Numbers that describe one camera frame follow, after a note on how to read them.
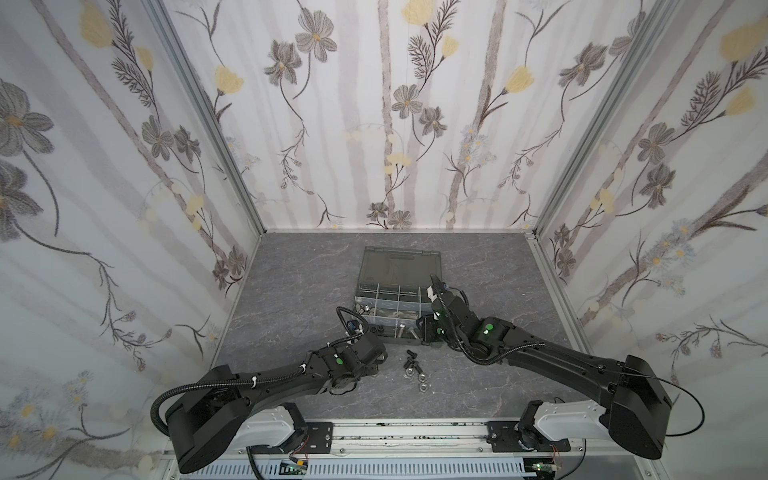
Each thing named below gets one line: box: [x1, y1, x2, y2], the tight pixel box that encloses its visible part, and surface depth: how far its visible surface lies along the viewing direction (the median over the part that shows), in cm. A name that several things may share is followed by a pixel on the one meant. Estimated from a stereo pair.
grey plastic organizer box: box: [354, 246, 443, 345], surface depth 100 cm
